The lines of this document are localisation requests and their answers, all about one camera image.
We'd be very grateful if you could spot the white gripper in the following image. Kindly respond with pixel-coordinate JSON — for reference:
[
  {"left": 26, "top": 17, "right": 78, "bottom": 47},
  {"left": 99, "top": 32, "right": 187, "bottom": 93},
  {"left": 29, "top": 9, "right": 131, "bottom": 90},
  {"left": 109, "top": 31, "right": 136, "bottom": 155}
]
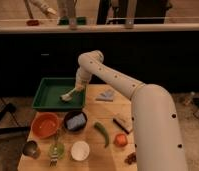
[{"left": 75, "top": 67, "right": 91, "bottom": 91}]

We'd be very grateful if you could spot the white-bristled brush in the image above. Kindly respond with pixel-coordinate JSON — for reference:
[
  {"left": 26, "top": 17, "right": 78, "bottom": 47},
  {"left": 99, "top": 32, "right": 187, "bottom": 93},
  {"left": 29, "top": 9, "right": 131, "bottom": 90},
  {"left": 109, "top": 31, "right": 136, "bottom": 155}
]
[{"left": 60, "top": 88, "right": 76, "bottom": 102}]

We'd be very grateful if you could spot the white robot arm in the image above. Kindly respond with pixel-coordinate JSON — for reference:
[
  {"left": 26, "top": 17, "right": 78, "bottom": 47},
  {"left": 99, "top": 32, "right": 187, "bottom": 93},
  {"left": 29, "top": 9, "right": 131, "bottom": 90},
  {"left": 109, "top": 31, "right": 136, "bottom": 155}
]
[{"left": 76, "top": 50, "right": 188, "bottom": 171}]

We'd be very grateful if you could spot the green plastic tray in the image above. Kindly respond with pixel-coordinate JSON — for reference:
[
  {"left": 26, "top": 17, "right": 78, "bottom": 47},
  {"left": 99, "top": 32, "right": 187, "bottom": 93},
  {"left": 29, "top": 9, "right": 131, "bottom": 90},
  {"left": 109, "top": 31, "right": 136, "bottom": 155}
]
[{"left": 32, "top": 78, "right": 85, "bottom": 112}]

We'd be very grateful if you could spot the grey folded cloth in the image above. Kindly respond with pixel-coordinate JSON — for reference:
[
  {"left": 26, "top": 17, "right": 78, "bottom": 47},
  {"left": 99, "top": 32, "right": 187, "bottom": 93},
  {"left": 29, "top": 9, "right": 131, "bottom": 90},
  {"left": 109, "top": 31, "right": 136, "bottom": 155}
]
[{"left": 96, "top": 89, "right": 114, "bottom": 102}]

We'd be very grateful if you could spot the dark bowl with blue cloth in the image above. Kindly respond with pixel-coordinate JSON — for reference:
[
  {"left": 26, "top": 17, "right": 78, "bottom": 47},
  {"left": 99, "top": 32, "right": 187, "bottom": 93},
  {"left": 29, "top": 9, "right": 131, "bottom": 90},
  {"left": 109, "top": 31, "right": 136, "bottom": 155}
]
[{"left": 63, "top": 111, "right": 87, "bottom": 132}]

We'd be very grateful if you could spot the green pepper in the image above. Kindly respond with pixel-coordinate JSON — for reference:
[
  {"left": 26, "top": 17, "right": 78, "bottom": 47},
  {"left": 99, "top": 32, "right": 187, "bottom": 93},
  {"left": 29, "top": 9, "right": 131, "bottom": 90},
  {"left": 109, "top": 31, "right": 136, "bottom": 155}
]
[{"left": 94, "top": 122, "right": 110, "bottom": 147}]

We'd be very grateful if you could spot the green background object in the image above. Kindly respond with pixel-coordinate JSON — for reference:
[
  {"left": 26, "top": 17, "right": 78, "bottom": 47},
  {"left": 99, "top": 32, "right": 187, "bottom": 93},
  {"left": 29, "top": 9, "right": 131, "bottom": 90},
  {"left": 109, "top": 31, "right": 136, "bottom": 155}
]
[{"left": 58, "top": 17, "right": 86, "bottom": 26}]

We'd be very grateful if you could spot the orange bowl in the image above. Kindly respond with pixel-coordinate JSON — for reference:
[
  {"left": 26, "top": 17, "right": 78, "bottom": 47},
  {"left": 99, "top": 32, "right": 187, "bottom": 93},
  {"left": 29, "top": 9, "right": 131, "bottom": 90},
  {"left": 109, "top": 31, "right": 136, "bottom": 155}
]
[{"left": 31, "top": 112, "right": 60, "bottom": 139}]

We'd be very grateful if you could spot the white round cup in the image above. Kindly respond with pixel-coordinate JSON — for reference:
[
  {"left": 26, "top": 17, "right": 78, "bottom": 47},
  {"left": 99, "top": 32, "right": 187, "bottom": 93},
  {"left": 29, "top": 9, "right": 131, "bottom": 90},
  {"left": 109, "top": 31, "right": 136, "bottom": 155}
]
[{"left": 71, "top": 141, "right": 90, "bottom": 161}]

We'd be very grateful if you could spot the orange-red tomato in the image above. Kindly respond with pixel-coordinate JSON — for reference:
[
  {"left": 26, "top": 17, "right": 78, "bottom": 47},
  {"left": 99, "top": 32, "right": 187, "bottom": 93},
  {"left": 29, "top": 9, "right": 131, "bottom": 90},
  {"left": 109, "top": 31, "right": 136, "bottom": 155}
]
[{"left": 114, "top": 133, "right": 128, "bottom": 147}]

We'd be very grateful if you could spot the red background bowl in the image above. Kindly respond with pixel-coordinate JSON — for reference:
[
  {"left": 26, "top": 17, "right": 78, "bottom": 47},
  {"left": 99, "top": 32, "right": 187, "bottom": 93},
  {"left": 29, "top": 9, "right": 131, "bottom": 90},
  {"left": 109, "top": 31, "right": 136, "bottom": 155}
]
[{"left": 26, "top": 20, "right": 39, "bottom": 26}]

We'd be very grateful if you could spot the black tripod stand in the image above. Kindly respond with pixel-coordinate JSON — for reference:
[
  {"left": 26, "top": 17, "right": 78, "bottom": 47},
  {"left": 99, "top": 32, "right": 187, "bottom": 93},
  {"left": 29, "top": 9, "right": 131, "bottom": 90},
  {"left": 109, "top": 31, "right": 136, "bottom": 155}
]
[{"left": 0, "top": 103, "right": 30, "bottom": 135}]

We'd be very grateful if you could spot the metal cup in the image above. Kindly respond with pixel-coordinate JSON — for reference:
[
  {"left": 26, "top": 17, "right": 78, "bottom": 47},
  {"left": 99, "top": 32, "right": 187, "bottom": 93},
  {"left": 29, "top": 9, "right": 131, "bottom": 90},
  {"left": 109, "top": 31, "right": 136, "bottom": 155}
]
[{"left": 23, "top": 140, "right": 40, "bottom": 159}]

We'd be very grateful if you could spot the dark red dried item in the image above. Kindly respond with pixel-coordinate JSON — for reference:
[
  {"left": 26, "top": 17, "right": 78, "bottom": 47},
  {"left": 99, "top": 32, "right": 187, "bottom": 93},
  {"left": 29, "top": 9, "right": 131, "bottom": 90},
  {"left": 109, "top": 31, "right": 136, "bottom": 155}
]
[{"left": 124, "top": 152, "right": 137, "bottom": 165}]

